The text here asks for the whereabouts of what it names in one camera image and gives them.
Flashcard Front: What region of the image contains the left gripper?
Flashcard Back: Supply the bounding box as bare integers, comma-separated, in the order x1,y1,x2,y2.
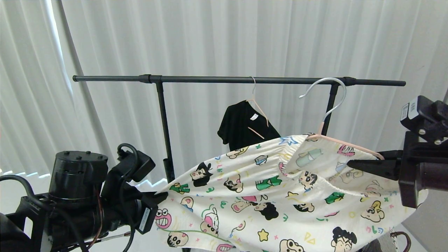
70,201,159,242

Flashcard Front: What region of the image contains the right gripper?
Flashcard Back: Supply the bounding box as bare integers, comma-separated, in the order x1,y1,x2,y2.
398,156,448,209

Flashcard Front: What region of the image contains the pink clothes hanger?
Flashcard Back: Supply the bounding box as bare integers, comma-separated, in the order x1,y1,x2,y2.
245,77,269,140
299,78,385,160

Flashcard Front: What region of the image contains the cream printed garment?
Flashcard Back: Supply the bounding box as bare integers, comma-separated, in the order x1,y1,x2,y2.
154,134,429,252

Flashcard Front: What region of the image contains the black garment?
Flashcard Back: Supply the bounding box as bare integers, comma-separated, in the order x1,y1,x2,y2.
217,101,281,151

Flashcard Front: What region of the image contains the white laundry basket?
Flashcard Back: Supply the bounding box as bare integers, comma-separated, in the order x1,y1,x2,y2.
360,231,412,252

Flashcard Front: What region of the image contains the black clothes rack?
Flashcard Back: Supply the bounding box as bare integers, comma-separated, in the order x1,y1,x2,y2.
73,74,406,252

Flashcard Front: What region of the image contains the white curtain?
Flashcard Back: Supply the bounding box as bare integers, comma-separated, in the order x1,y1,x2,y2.
0,0,448,186

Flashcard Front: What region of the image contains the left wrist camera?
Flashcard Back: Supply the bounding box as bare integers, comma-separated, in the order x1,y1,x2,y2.
101,150,156,207

